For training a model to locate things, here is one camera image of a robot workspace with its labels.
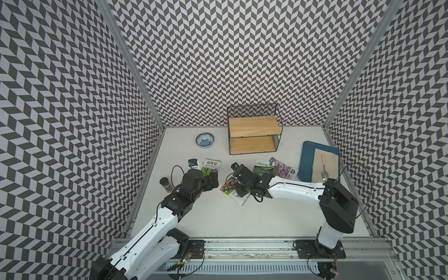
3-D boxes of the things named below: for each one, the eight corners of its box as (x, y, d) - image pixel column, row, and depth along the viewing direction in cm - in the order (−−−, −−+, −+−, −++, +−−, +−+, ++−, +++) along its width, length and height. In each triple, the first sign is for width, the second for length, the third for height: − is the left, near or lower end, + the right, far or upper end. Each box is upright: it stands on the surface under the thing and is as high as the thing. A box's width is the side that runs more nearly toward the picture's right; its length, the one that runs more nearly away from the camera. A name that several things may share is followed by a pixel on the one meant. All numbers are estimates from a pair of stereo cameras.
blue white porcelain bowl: (205, 153, 108) (203, 147, 103) (195, 143, 113) (193, 137, 108) (217, 144, 112) (216, 138, 108) (207, 135, 117) (206, 129, 112)
